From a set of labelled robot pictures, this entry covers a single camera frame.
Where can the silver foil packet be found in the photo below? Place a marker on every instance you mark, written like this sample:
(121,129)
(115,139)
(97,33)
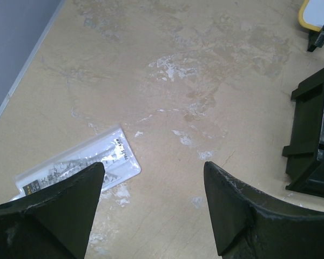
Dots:
(111,148)

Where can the black white three-bin organizer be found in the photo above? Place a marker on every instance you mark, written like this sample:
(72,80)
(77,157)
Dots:
(305,153)

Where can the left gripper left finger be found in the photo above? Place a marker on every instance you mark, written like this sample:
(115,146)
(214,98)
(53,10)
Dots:
(54,222)

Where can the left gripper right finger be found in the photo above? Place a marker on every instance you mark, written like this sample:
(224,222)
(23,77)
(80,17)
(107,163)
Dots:
(248,223)

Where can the small whiteboard with stand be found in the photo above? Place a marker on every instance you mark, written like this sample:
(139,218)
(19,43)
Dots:
(311,17)

